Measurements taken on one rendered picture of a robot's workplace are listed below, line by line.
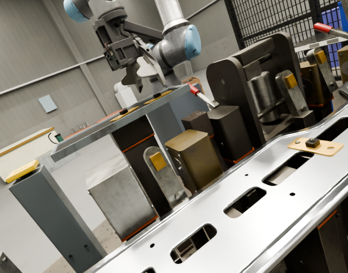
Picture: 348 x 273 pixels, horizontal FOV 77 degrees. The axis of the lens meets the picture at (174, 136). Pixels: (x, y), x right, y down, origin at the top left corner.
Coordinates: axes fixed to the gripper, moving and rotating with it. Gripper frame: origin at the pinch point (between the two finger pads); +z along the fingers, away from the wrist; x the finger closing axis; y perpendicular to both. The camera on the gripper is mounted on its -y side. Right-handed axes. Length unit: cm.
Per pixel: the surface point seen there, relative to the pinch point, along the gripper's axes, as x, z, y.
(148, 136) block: 2.5, 10.0, 8.6
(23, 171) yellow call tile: -3.1, 3.1, 36.4
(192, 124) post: 14.3, 9.6, 2.3
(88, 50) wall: -1037, -192, -324
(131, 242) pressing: 21.3, 18.3, 27.2
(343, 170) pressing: 41.4, 18.6, -0.8
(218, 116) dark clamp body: 17.3, 10.6, -3.3
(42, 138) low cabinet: -743, 48, 39
